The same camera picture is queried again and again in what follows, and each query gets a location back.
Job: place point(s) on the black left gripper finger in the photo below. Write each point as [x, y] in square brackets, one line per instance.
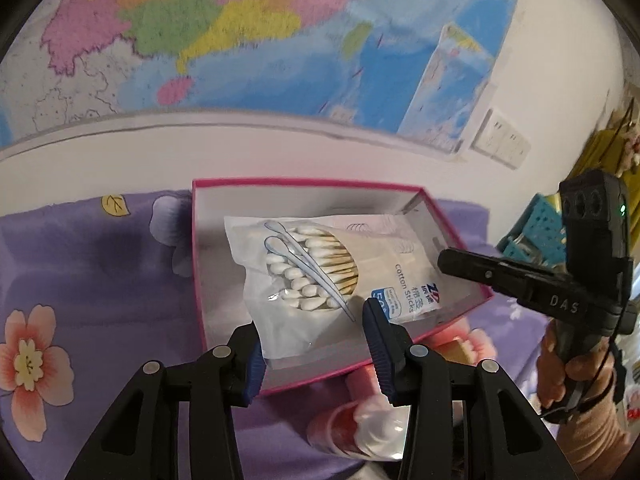
[482, 272]

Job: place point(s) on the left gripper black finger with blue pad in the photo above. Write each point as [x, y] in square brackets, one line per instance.
[137, 437]
[464, 419]

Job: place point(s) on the cotton swab bag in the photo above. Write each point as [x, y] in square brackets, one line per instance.
[307, 278]

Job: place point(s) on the pink sleeved forearm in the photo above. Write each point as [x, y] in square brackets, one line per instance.
[594, 443]

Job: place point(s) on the person's right hand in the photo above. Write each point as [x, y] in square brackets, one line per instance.
[594, 368]

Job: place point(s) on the teal plastic basket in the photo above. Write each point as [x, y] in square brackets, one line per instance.
[538, 237]

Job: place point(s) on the red white tube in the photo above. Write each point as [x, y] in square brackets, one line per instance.
[367, 429]

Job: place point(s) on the yellow fabric item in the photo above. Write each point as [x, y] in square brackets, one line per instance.
[614, 152]

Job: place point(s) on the purple floral bedsheet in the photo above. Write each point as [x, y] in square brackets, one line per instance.
[120, 297]

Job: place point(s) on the black camera box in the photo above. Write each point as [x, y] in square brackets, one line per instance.
[594, 215]

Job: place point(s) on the white wall socket panel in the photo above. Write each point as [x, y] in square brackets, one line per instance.
[499, 140]

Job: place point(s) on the colourful wall map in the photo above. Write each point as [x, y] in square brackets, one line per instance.
[409, 68]

